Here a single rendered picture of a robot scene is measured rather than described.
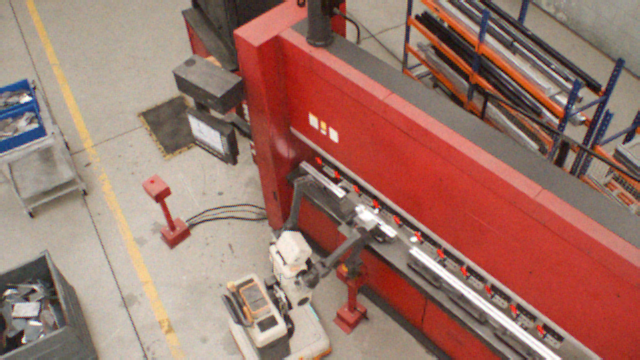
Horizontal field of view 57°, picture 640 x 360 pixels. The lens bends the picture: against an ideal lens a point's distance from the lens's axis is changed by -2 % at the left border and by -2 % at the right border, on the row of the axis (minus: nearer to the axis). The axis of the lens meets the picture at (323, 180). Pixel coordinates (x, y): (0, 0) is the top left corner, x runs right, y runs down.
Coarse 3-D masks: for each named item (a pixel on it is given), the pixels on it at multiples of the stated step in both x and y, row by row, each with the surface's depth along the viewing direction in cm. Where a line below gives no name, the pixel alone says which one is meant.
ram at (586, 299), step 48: (288, 96) 446; (336, 96) 395; (336, 144) 433; (384, 144) 385; (384, 192) 421; (432, 192) 375; (480, 192) 339; (480, 240) 366; (528, 240) 331; (528, 288) 357; (576, 288) 323; (624, 288) 295; (576, 336) 348; (624, 336) 315
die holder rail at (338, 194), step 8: (304, 160) 505; (304, 168) 500; (312, 168) 500; (312, 176) 497; (320, 176) 494; (320, 184) 494; (328, 184) 488; (328, 192) 492; (336, 192) 482; (344, 192) 482; (336, 200) 488; (344, 200) 487
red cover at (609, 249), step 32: (288, 32) 402; (320, 64) 384; (352, 96) 378; (384, 96) 358; (416, 128) 347; (448, 128) 339; (448, 160) 341; (480, 160) 323; (512, 192) 315; (544, 192) 308; (544, 224) 311; (576, 224) 294; (608, 256) 288
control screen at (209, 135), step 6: (192, 120) 463; (198, 120) 456; (192, 126) 470; (198, 126) 463; (204, 126) 456; (198, 132) 470; (204, 132) 463; (210, 132) 456; (216, 132) 449; (198, 138) 476; (204, 138) 470; (210, 138) 463; (216, 138) 456; (210, 144) 470; (216, 144) 463; (222, 150) 463
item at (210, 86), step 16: (192, 64) 439; (208, 64) 439; (176, 80) 442; (192, 80) 428; (208, 80) 427; (224, 80) 427; (240, 80) 426; (192, 96) 441; (208, 96) 425; (224, 96) 420; (240, 96) 436; (224, 112) 429
